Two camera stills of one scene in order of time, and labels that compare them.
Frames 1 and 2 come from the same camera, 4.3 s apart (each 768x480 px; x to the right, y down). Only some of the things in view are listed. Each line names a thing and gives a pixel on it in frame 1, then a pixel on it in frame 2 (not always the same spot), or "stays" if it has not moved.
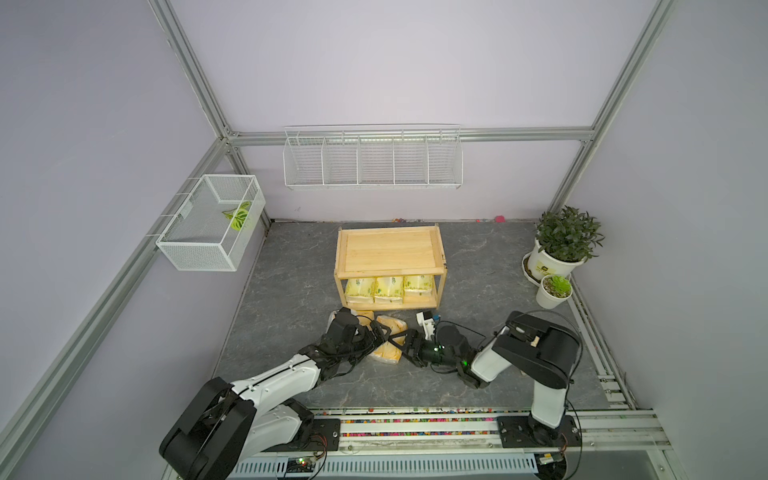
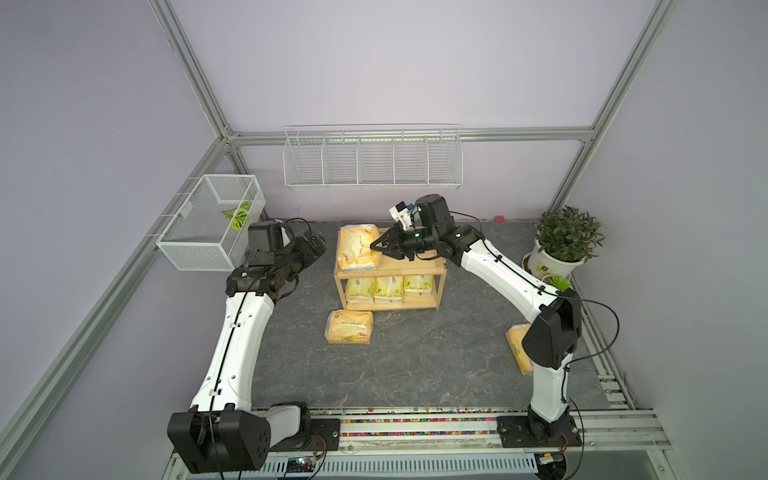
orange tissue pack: (389, 352) to (354, 251)
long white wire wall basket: (373, 157) stays
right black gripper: (411, 335) to (396, 241)
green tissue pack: (389, 290) stays
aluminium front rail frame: (621, 440) stays
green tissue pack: (360, 290) stays
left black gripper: (368, 342) to (307, 253)
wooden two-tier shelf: (391, 252) stays
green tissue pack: (418, 285) stays
